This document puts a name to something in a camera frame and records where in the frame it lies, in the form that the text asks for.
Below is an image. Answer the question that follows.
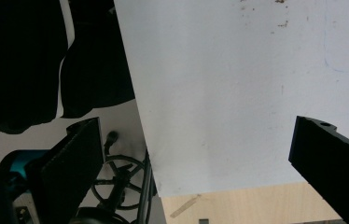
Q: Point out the teal object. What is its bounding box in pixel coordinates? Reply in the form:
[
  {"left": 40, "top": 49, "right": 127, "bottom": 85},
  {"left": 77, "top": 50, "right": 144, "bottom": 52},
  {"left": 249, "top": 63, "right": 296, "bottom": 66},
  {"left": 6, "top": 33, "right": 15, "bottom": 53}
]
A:
[{"left": 8, "top": 148, "right": 49, "bottom": 180}]

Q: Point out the black metal table leg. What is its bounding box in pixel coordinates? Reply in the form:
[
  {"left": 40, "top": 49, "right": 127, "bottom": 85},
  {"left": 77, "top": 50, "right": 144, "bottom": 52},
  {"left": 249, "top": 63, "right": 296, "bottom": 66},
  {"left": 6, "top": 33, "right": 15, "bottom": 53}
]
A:
[{"left": 136, "top": 148, "right": 159, "bottom": 224}]

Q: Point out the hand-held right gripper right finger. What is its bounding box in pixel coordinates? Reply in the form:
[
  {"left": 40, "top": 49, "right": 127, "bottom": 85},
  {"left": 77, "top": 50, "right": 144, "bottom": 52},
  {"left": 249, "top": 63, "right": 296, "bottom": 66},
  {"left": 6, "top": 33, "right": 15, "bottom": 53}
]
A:
[{"left": 287, "top": 115, "right": 349, "bottom": 224}]

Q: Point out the light wooden board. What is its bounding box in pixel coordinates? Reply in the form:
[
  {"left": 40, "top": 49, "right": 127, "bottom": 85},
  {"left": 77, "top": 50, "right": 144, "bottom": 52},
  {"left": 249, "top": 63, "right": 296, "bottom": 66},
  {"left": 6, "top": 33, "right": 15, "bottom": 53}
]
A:
[{"left": 161, "top": 181, "right": 342, "bottom": 224}]

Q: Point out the large black curtain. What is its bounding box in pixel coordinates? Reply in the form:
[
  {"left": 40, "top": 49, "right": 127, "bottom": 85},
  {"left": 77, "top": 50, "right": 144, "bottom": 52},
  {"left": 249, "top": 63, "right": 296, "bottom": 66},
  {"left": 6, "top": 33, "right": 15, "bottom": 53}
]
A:
[{"left": 0, "top": 0, "right": 70, "bottom": 136}]

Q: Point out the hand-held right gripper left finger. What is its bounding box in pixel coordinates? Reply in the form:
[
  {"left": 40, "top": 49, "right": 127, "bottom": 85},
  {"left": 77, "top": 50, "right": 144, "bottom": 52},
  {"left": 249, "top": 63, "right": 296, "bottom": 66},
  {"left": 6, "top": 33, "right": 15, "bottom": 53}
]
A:
[{"left": 26, "top": 117, "right": 105, "bottom": 224}]

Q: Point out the black stand base with ring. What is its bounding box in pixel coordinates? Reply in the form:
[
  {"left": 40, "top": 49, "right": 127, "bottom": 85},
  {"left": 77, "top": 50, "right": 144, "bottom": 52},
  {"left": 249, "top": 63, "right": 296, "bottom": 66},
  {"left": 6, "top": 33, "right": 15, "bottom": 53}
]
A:
[{"left": 69, "top": 130, "right": 152, "bottom": 224}]

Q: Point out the small black curtain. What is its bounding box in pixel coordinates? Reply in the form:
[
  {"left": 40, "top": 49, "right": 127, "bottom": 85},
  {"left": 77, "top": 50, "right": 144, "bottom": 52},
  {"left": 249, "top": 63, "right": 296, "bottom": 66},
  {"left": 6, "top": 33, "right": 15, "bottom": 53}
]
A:
[{"left": 59, "top": 0, "right": 136, "bottom": 119}]

